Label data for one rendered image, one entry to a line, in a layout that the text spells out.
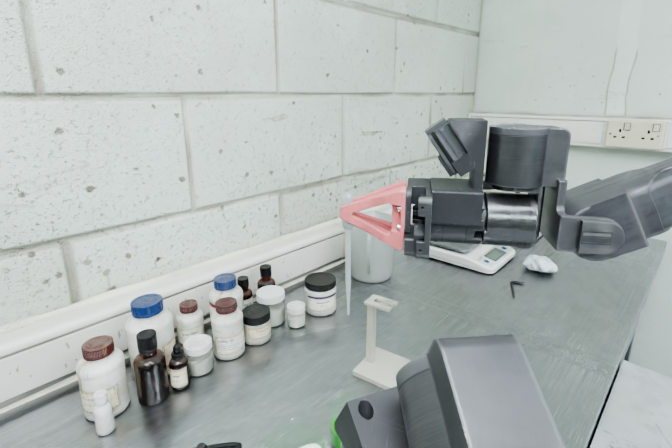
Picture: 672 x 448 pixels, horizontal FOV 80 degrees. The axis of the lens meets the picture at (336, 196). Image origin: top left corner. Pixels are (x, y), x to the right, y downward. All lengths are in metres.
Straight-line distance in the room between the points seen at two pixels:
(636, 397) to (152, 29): 0.98
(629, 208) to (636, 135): 1.09
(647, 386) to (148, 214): 0.89
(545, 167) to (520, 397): 0.29
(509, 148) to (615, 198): 0.11
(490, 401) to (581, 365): 0.68
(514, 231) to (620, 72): 1.22
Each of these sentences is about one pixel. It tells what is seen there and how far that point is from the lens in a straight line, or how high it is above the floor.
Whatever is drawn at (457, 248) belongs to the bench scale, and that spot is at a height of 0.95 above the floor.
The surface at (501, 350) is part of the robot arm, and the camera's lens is 0.19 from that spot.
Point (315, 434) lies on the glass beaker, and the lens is 0.42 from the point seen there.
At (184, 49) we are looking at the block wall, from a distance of 0.83.
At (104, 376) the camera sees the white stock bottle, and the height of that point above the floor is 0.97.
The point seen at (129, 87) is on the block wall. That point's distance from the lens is 0.78.
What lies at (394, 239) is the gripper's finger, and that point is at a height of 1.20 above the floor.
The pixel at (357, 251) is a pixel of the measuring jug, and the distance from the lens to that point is 0.98.
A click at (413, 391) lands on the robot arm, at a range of 0.21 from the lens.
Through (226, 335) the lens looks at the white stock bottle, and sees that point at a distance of 0.75.
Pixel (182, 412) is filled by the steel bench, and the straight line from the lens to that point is 0.70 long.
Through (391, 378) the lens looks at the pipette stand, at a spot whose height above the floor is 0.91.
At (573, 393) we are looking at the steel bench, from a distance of 0.79.
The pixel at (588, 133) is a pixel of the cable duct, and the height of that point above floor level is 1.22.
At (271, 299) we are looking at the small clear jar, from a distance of 0.82.
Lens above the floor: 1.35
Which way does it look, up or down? 14 degrees down
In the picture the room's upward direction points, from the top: straight up
